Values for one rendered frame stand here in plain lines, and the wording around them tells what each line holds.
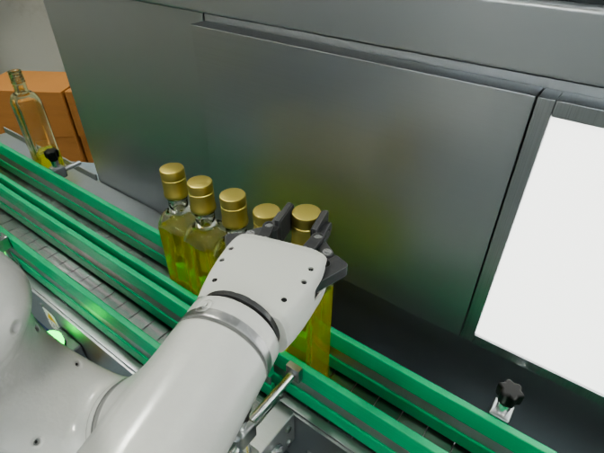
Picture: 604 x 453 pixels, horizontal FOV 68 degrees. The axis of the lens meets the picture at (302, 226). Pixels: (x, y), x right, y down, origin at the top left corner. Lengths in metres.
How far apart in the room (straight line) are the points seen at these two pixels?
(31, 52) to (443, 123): 4.31
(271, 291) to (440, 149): 0.26
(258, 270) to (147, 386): 0.14
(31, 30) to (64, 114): 1.57
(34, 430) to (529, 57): 0.50
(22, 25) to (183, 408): 4.39
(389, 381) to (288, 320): 0.31
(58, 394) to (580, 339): 0.53
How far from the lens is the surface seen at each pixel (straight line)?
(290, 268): 0.41
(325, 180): 0.63
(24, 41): 4.65
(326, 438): 0.68
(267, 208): 0.55
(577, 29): 0.48
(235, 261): 0.42
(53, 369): 0.39
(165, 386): 0.32
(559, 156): 0.50
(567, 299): 0.59
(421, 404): 0.67
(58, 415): 0.40
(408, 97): 0.53
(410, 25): 0.52
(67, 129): 3.15
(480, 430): 0.65
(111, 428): 0.32
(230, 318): 0.35
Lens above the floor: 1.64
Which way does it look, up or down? 37 degrees down
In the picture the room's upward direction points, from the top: straight up
